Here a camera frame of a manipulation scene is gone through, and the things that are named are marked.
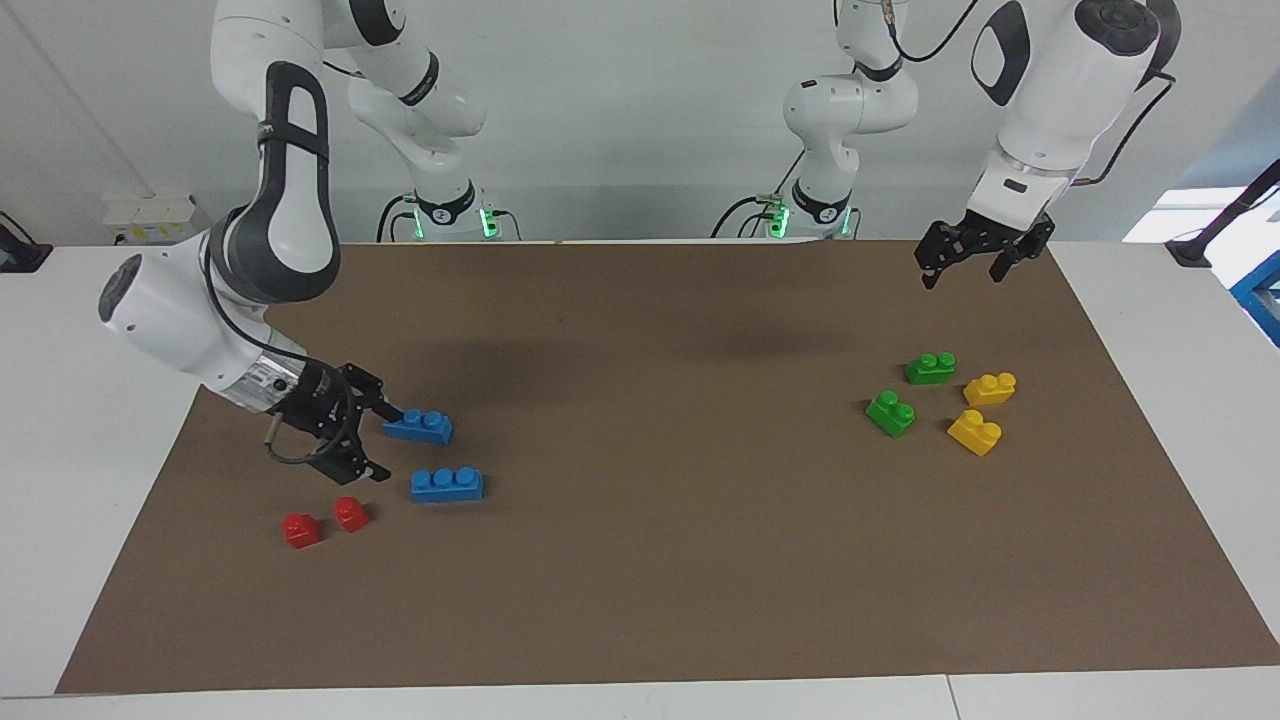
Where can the brown table mat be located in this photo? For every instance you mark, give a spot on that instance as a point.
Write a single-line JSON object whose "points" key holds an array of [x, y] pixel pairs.
{"points": [[640, 580]]}

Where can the black stand with clamp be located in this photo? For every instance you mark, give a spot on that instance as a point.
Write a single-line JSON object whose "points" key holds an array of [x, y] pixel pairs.
{"points": [[1195, 250]]}

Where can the red one-stud block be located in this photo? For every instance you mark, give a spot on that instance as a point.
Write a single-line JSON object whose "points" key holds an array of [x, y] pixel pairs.
{"points": [[352, 515], [301, 532]]}

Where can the green two-stud block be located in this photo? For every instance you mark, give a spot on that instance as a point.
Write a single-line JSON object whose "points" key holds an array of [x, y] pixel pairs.
{"points": [[891, 416], [928, 371]]}

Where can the yellow two-stud block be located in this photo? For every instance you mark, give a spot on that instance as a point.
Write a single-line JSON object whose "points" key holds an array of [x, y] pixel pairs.
{"points": [[973, 434], [989, 391]]}

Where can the white power socket box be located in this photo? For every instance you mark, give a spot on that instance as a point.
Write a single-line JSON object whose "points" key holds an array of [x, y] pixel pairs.
{"points": [[150, 220]]}

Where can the blue metal frame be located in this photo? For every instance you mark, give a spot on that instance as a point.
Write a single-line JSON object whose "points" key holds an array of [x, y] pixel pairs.
{"points": [[1262, 295]]}

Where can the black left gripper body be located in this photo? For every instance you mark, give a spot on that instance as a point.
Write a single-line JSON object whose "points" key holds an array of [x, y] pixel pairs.
{"points": [[985, 233]]}

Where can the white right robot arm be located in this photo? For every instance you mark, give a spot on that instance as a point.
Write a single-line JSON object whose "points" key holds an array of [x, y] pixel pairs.
{"points": [[290, 200]]}

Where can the black table clamp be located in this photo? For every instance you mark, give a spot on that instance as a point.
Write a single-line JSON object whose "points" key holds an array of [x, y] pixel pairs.
{"points": [[22, 255]]}

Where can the blue three-stud block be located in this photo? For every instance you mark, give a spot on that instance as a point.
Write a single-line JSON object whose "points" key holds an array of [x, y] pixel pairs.
{"points": [[425, 428], [447, 487]]}

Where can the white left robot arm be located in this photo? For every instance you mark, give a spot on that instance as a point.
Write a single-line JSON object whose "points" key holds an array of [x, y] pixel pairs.
{"points": [[1060, 100]]}

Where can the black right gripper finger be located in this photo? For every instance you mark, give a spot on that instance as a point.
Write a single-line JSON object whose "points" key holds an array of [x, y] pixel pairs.
{"points": [[365, 468], [385, 408]]}

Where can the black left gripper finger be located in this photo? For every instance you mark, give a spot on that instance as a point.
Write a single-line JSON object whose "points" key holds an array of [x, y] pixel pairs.
{"points": [[931, 274], [1000, 266]]}

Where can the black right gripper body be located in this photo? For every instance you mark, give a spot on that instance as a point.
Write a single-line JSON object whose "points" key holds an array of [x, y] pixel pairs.
{"points": [[325, 405]]}

